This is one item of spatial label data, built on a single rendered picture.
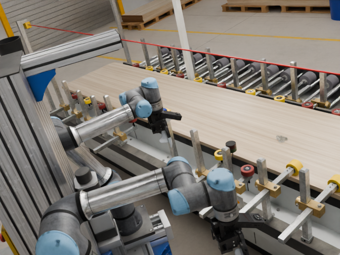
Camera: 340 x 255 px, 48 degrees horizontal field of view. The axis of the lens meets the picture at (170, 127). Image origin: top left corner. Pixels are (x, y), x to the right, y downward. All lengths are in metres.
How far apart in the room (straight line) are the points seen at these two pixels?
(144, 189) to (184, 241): 2.10
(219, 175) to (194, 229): 2.26
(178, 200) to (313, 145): 1.57
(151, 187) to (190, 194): 0.16
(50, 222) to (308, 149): 1.74
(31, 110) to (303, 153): 1.71
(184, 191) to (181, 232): 2.26
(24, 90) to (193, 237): 2.35
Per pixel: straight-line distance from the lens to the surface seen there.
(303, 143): 2.57
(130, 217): 1.90
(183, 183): 1.13
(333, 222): 2.36
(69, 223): 1.17
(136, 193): 1.20
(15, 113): 1.24
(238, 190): 2.31
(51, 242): 1.12
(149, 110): 1.67
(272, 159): 2.44
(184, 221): 3.43
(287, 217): 2.46
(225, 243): 1.22
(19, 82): 1.20
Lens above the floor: 2.34
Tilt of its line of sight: 29 degrees down
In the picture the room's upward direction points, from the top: 14 degrees counter-clockwise
